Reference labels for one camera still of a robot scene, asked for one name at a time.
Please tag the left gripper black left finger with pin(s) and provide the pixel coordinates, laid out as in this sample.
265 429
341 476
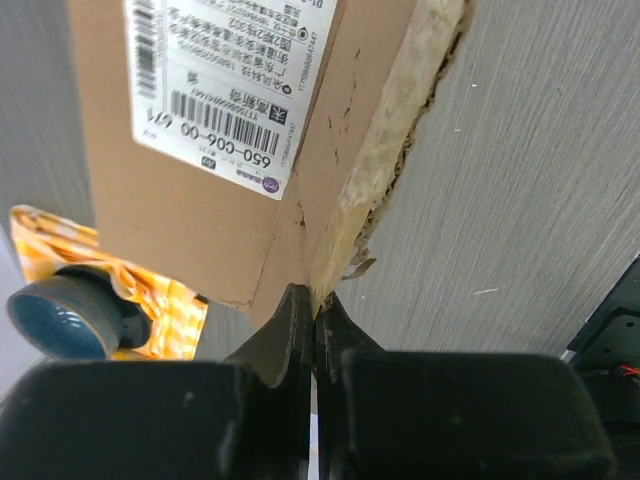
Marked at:
244 417

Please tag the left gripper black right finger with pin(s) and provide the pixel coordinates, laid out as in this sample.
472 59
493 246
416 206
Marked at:
426 415

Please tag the brown cardboard express box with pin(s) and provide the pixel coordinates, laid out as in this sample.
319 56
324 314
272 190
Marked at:
242 146

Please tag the orange checkered cloth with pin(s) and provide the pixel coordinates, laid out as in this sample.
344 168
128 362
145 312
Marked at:
45 243

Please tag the blue ceramic bowl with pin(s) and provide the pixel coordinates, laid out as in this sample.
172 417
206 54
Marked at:
76 314

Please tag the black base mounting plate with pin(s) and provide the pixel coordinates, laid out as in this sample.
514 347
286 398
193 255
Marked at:
605 355

